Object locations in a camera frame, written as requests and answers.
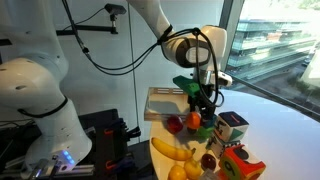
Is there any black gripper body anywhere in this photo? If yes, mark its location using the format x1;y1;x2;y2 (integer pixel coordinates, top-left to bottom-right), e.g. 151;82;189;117
187;83;219;110

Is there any toy orange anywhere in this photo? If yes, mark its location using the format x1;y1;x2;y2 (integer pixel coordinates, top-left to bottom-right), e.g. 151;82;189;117
185;111;202;130

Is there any green pepper toy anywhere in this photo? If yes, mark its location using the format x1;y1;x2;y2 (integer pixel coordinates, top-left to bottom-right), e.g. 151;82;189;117
196;125;216;140

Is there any red toy apple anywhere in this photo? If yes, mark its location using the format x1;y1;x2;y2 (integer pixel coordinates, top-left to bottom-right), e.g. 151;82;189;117
166;114;184;135

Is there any dark purple toy plum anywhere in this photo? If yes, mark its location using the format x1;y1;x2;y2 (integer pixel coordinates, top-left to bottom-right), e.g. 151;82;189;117
200;153;218;172

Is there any toy banana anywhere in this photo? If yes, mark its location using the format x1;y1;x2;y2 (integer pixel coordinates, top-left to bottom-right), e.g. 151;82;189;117
151;137;197;162

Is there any toy lemon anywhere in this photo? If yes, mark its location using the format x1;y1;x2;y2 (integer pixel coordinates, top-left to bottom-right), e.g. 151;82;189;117
183;157;203;180

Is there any round yellow toy fruit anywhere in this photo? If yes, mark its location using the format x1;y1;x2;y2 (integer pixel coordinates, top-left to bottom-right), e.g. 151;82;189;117
167;164;188;180

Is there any small teal block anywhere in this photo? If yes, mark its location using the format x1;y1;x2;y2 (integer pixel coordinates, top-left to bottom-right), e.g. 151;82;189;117
203;114;218;130

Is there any white blue soft cube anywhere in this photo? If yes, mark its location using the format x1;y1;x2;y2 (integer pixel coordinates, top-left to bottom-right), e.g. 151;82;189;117
214;111;250;143

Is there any white soft cube with print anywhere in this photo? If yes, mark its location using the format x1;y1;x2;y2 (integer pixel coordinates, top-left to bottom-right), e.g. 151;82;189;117
207;134;242;159

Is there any orange soft number cube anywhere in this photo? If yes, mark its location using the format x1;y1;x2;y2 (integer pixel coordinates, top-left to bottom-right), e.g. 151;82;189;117
218;143;267;180

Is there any grey patterned cube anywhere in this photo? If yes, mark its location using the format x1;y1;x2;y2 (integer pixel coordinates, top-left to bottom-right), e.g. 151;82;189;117
199;168;218;180

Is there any glass office building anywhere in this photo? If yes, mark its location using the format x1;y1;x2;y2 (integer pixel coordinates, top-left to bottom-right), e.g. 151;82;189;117
226;18;318;81

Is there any black equipment rack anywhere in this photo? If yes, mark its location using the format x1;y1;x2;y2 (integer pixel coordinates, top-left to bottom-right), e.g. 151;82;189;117
78;109;142;180

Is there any green printed camera mount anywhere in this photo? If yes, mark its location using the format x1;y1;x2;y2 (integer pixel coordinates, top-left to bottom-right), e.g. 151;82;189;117
172;75;201;98

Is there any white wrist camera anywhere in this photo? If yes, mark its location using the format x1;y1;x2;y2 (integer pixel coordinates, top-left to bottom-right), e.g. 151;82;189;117
218;71;233;88

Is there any thin black hanging cable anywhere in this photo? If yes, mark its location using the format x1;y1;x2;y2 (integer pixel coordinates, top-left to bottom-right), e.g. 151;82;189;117
127;1;140;136

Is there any black cable bundle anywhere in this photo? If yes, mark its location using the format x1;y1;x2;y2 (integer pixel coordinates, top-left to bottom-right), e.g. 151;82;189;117
61;0;225;108

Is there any black camera on mount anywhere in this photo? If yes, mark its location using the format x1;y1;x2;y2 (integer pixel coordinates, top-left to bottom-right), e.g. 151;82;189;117
55;3;128;37

